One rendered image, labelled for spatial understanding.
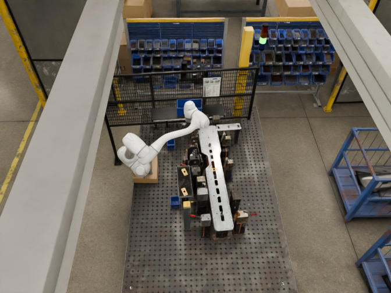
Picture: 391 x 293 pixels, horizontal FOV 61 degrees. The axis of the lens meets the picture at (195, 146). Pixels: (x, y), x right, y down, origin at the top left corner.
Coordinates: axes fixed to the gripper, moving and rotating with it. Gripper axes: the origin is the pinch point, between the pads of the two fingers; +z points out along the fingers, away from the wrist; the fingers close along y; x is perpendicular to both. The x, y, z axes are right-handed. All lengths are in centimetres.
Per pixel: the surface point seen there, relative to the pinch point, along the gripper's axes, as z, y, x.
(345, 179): 130, 215, 16
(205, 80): 5, 27, 90
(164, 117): 43, -24, 71
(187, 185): 30.1, -6.4, -39.0
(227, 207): 46, 31, -58
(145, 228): 76, -51, -57
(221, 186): 46, 29, -34
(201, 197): 41, 7, -48
